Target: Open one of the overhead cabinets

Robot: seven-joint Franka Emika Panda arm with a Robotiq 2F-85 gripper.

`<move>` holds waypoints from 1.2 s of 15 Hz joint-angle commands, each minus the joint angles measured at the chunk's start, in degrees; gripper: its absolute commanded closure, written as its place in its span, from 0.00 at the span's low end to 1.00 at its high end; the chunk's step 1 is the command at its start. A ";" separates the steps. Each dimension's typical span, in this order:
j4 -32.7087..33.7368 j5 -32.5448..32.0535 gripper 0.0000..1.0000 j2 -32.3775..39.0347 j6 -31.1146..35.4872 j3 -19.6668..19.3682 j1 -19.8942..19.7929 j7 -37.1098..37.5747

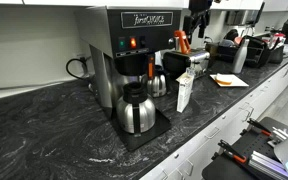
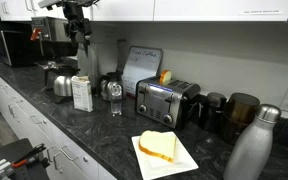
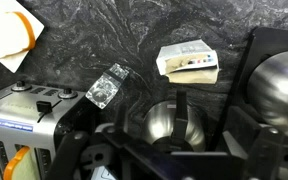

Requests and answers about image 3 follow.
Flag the white paper carton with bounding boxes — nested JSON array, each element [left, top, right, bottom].
[[155, 39, 220, 85]]

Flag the black steel coffee maker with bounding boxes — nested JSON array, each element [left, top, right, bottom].
[[208, 26, 288, 158]]

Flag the silver four-slot toaster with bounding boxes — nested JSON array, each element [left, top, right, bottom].
[[0, 80, 96, 180]]

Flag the white square plate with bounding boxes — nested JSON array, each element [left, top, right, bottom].
[[0, 0, 46, 74]]

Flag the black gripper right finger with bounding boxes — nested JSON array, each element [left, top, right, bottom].
[[224, 105, 288, 180]]

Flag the steel coffee carafe black lid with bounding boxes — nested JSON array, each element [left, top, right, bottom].
[[246, 49, 288, 138]]

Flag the white bread slice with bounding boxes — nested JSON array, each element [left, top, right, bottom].
[[3, 145, 39, 180], [0, 11, 37, 60]]

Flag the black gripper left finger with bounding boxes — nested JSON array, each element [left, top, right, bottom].
[[45, 103, 167, 180]]

